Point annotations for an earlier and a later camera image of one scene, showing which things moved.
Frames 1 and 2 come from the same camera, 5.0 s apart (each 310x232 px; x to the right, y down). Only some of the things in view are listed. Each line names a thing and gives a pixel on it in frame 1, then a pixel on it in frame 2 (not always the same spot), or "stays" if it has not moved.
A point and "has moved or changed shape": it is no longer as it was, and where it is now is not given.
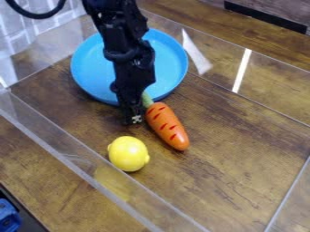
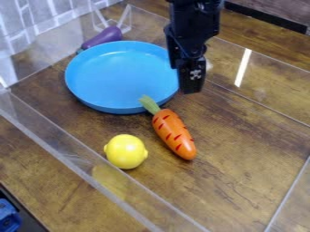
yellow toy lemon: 129,153 stays
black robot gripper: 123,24 -> 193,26
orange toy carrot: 165,122 has moved or changed shape
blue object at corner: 10,217 stays
